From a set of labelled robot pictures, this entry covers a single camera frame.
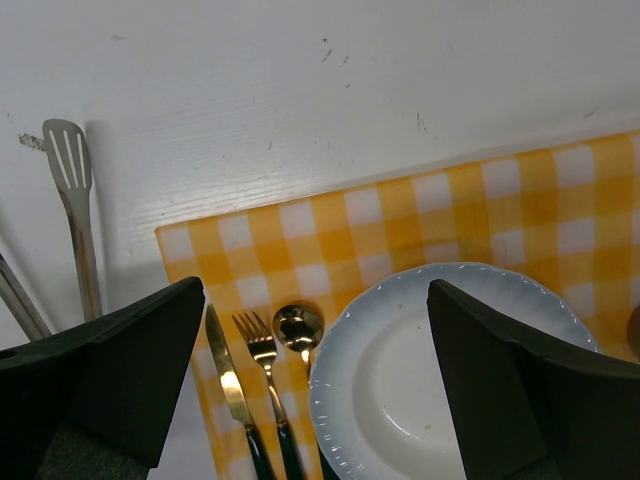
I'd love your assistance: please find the yellow checkered cloth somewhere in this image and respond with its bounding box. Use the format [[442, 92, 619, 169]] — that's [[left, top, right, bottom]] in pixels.
[[155, 132, 639, 478]]

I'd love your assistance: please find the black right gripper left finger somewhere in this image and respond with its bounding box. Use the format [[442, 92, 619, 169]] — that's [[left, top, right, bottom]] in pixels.
[[1, 277, 205, 479]]

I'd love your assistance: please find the white blue-rimmed plate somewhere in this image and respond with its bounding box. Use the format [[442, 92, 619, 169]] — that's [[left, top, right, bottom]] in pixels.
[[310, 262, 599, 479]]

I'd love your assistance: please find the gold knife black handle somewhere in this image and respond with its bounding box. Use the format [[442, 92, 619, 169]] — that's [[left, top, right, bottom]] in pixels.
[[205, 303, 275, 479]]

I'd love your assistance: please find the gold fork black handle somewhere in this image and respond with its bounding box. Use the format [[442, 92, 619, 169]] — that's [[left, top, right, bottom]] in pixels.
[[232, 311, 306, 480]]

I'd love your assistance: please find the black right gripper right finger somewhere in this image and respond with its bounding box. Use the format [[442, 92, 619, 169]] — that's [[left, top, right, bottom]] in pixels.
[[426, 279, 639, 479]]

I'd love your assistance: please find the gold spoon black handle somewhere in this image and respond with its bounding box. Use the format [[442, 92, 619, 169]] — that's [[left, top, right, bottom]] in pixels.
[[272, 303, 324, 382]]

